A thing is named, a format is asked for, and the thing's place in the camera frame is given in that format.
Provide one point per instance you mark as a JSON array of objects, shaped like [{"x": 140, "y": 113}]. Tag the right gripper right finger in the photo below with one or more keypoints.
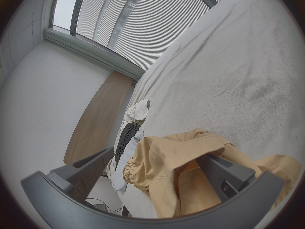
[{"x": 228, "y": 175}]

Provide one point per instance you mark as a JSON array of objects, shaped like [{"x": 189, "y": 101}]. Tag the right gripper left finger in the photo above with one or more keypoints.
[{"x": 69, "y": 178}]

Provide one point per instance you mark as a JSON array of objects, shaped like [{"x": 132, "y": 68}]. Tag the grey-green curtain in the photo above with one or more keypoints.
[{"x": 95, "y": 54}]

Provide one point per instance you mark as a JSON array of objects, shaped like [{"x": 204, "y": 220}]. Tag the pale blue garment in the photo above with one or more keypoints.
[{"x": 121, "y": 170}]

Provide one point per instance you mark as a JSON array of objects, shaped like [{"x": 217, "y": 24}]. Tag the window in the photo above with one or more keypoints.
[{"x": 143, "y": 20}]

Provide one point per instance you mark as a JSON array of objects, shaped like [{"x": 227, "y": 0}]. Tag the black garment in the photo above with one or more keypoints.
[{"x": 126, "y": 135}]

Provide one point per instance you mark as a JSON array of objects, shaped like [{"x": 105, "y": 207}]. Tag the bed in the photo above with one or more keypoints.
[{"x": 226, "y": 68}]

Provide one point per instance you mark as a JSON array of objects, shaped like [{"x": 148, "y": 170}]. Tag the tan shorts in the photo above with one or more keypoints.
[{"x": 166, "y": 166}]

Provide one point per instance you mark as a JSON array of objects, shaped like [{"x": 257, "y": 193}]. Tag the white garment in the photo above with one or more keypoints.
[{"x": 138, "y": 111}]

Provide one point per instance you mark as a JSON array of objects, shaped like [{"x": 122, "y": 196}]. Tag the green garment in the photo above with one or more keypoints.
[{"x": 140, "y": 123}]

